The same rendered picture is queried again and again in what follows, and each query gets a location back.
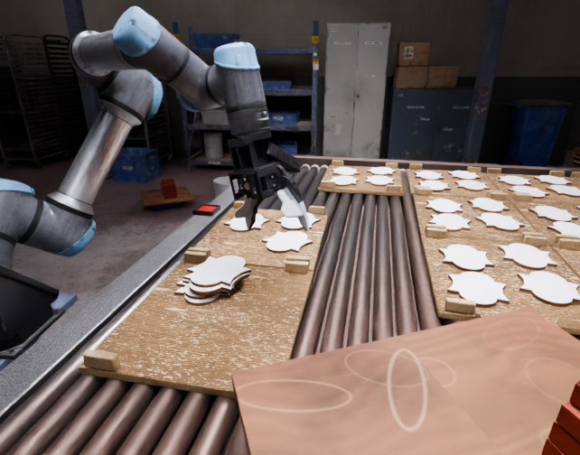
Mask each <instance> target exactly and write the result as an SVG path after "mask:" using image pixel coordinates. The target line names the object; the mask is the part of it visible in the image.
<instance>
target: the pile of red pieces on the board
mask: <svg viewBox="0 0 580 455"><path fill-rule="evenodd" d="M541 454H542V455H580V381H579V382H578V383H576V384H575V387H574V390H573V393H572V394H571V397H570V402H568V403H565V404H562V405H561V408H560V410H559V413H558V416H557V420H556V421H554V422H553V425H552V428H551V431H550V434H549V435H548V438H547V439H546V442H545V445H544V448H543V450H542V452H541Z"/></svg>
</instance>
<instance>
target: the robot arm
mask: <svg viewBox="0 0 580 455"><path fill-rule="evenodd" d="M213 56H214V65H211V66H208V65H207V64H205V63H204V62H203V61H202V60H201V59H200V58H198V57H197V56H196V55H195V54H194V53H193V52H191V51H190V50H189V49H188V48H187V47H186V46H184V45H183V44H182V43H181V42H180V41H179V40H177V39H176V38H175V37H174V36H173V35H172V34H170V33H169V32H168V31H167V30H166V29H164V28H163V26H162V25H161V24H159V23H158V21H157V20H156V19H155V18H153V16H151V15H149V14H147V13H146V12H145V11H143V10H142V9H141V8H139V7H137V6H133V7H130V8H128V9H127V11H126V12H124V13H123V14H122V15H121V17H120V18H119V20H118V21H117V23H116V25H115V27H114V30H110V31H107V32H95V31H85V32H80V33H78V34H76V35H75V36H74V37H73V38H72V40H71V41H70V46H69V57H70V62H71V65H72V67H73V68H74V69H75V71H76V72H77V74H78V75H79V76H80V77H81V78H82V79H83V80H84V81H85V82H86V83H87V84H88V85H89V86H91V87H92V88H94V89H95V90H96V91H98V92H99V93H101V96H100V97H99V99H98V103H99V106H100V111H99V113H98V116H97V118H96V120H95V122H94V124H93V125H92V127H91V128H90V130H89V133H88V135H87V137H86V138H85V140H84V142H83V144H82V146H81V147H80V149H79V151H78V153H77V155H76V157H75V159H74V161H73V163H72V164H71V166H70V168H69V170H68V172H67V174H66V176H65V177H64V179H63V181H62V183H61V186H60V187H59V189H58V190H57V191H55V192H53V193H50V194H48V195H47V197H46V198H45V200H44V201H43V200H38V199H36V198H35V197H34V196H35V193H34V189H33V188H31V187H30V186H28V185H26V184H24V183H21V182H19V181H13V180H8V179H2V178H0V265H2V266H4V267H6V268H9V269H11V270H12V268H13V251H14V246H15V244H16V243H19V244H22V245H25V246H30V247H33V248H37V249H40V250H42V251H46V252H49V253H51V254H53V255H62V256H66V257H71V256H75V255H76V254H78V253H80V252H81V251H82V250H83V249H84V248H85V247H86V246H87V244H88V243H89V241H90V240H91V238H92V237H93V235H94V230H95V229H96V223H95V221H94V220H93V219H92V217H93V216H94V212H93V209H92V207H91V205H92V203H93V201H94V200H95V198H96V197H97V195H98V192H99V190H100V188H101V186H102V184H103V182H104V180H105V179H106V178H107V176H108V173H109V171H110V169H111V167H112V165H113V163H114V161H115V160H116V158H117V156H118V154H119V152H120V150H121V148H122V146H123V144H124V142H125V140H126V138H127V137H128V135H129V133H130V131H131V129H132V127H133V126H136V125H141V123H142V122H143V121H148V120H150V119H152V118H153V117H154V114H156V112H157V111H158V109H159V107H160V105H161V102H162V98H163V87H162V84H161V83H160V81H159V80H157V79H156V78H155V77H154V76H152V74H151V73H150V72H152V73H153V74H155V76H156V77H158V78H159V79H161V80H162V81H163V82H165V83H166V84H167V85H169V86H170V87H171V88H173V89H174V90H175V92H176V96H177V99H178V100H179V101H180V103H181V105H182V106H183V107H184V108H185V109H187V110H189V111H191V112H200V111H201V112H205V111H210V110H212V109H213V108H216V107H223V106H225V108H226V112H227V117H228V121H229V128H230V132H231V134H232V135H235V137H233V138H234V139H232V140H228V145H229V152H230V156H231V160H232V163H233V168H234V172H230V173H229V181H230V185H231V188H232V192H233V196H234V200H237V199H239V198H241V197H243V196H244V198H245V201H244V203H243V205H242V206H241V207H240V208H238V209H237V210H236V212H235V218H245V220H246V224H247V228H248V230H250V229H251V228H252V227H253V225H254V223H255V222H256V214H257V207H258V204H260V203H261V201H262V199H263V198H269V197H271V196H273V195H275V193H277V196H278V197H279V199H281V201H282V203H283V205H282V207H281V212H282V214H283V215H284V216H285V217H287V218H298V219H299V221H300V223H301V225H302V226H303V227H304V229H305V230H306V231H307V230H308V229H309V222H308V217H307V213H306V209H305V205H304V199H303V197H302V194H301V192H300V190H299V188H298V186H297V184H296V182H295V180H294V179H293V178H292V177H291V176H290V175H289V174H294V173H295V172H300V170H301V163H302V161H300V160H298V159H297V158H295V157H294V156H293V155H291V154H290V153H288V152H286V151H284V150H283V149H281V148H280V147H278V146H276V145H275V144H273V143H271V142H266V143H264V139H265V138H268V137H271V136H272V135H271V131H270V130H268V128H269V127H270V122H269V117H268V112H267V103H266V99H265V94H264V89H263V85H262V80H261V76H260V71H259V69H260V67H259V65H258V63H257V56H256V53H255V49H254V47H253V45H252V44H250V43H248V42H234V43H230V44H226V45H222V46H220V47H218V48H217V49H216V50H215V51H214V52H213ZM146 70H149V71H150V72H148V71H146ZM235 179H237V181H238V185H239V189H238V191H239V192H237V193H235V190H234V186H233V181H232V180H235ZM240 185H241V186H240ZM279 188H281V189H282V190H280V189H279ZM242 193H243V194H242Z"/></svg>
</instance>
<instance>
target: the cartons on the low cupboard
mask: <svg viewBox="0 0 580 455"><path fill-rule="evenodd" d="M429 49H430V42H401V43H398V47H397V55H396V68H395V74H394V78H393V87H394V88H455V86H456V83H457V78H458V72H459V66H427V65H428V56H429Z"/></svg>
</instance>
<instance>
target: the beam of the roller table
mask: <svg viewBox="0 0 580 455"><path fill-rule="evenodd" d="M239 199H240V198H239ZM239 199H237V200H234V196H233V192H232V188H231V186H230V187H228V188H227V189H226V190H225V191H223V192H222V193H221V194H220V195H219V196H218V197H217V198H216V199H214V200H213V201H212V202H210V203H209V204H211V205H220V210H219V211H218V212H217V213H216V214H215V215H214V216H213V217H210V216H198V215H194V216H193V217H192V218H190V219H189V220H188V221H186V222H185V223H184V224H183V225H181V226H180V227H179V228H177V229H176V230H175V231H174V232H173V233H172V234H171V235H170V236H168V237H167V238H166V239H164V240H163V241H162V242H161V243H160V244H158V245H157V246H156V247H154V248H153V249H152V250H151V251H149V252H148V253H147V254H146V255H144V256H143V257H142V258H140V259H139V260H138V261H137V262H135V263H134V264H133V265H131V266H130V267H129V268H128V269H127V270H125V271H124V272H123V273H122V274H121V275H120V276H119V277H117V278H116V279H115V280H114V281H112V282H111V283H110V284H108V285H107V286H106V287H105V288H103V289H102V290H101V291H100V292H98V293H97V294H96V295H95V296H93V297H92V298H91V299H90V300H88V301H87V302H86V303H84V304H83V305H82V306H81V307H79V308H78V309H77V310H76V311H74V312H73V313H72V314H71V315H70V316H69V317H68V318H67V319H65V320H64V321H63V322H61V323H60V324H59V325H58V326H56V327H55V328H54V329H53V330H51V331H50V332H49V333H47V334H46V335H45V336H44V337H42V338H41V339H40V340H38V341H37V342H36V343H35V344H34V345H32V346H31V347H30V348H28V349H27V350H26V351H25V352H24V353H23V354H22V355H21V356H19V357H18V358H17V359H15V360H14V361H13V362H12V363H10V364H9V365H8V366H7V367H5V368H4V369H3V370H2V371H0V424H1V423H2V422H4V421H5V420H6V419H7V418H8V417H9V416H10V415H11V414H12V413H13V412H14V411H15V410H16V409H17V408H18V407H19V406H21V405H22V404H23V403H24V402H25V401H26V400H27V399H28V398H29V397H30V396H31V395H32V394H33V393H34V392H35V391H36V390H38V389H39V388H40V387H41V386H42V385H43V384H44V383H45V382H46V381H47V380H48V379H49V378H50V377H51V376H52V375H54V374H55V373H56V372H57V371H58V370H59V369H60V368H61V367H62V366H63V365H64V364H65V363H66V362H67V361H68V360H69V359H71V358H72V357H73V356H74V355H75V354H76V353H77V352H78V351H79V350H80V349H81V348H82V347H83V346H84V345H85V344H86V343H88V342H89V341H90V340H91V339H92V338H93V337H94V336H95V335H96V334H97V333H98V332H99V331H100V330H101V329H102V328H104V327H105V326H106V325H107V324H108V323H109V322H110V321H111V320H112V319H113V318H114V317H115V316H116V315H117V314H118V313H119V312H121V311H122V310H123V309H124V308H125V307H126V306H127V305H128V304H129V303H130V302H131V301H132V300H133V299H134V298H135V297H136V296H137V295H138V294H139V293H140V292H142V291H143V290H144V288H145V287H146V286H147V285H148V284H149V283H150V282H152V281H153V280H154V279H155V278H156V277H157V276H158V275H159V274H160V273H161V272H162V271H163V270H164V269H165V268H166V267H167V266H168V265H170V264H171V263H172V262H173V261H174V260H175V259H176V258H177V257H178V256H179V255H180V254H181V253H182V252H183V251H184V250H186V249H187V248H188V247H189V246H190V245H191V244H192V243H193V242H194V241H195V240H196V239H197V238H198V237H199V236H200V235H201V234H203V233H204V232H205V231H206V230H207V229H208V228H209V227H210V226H211V225H212V224H213V223H214V222H215V221H216V220H217V219H218V218H220V217H221V216H222V215H223V214H224V213H225V212H226V211H227V210H228V209H229V208H230V207H231V206H232V205H233V204H234V201H238V200H239Z"/></svg>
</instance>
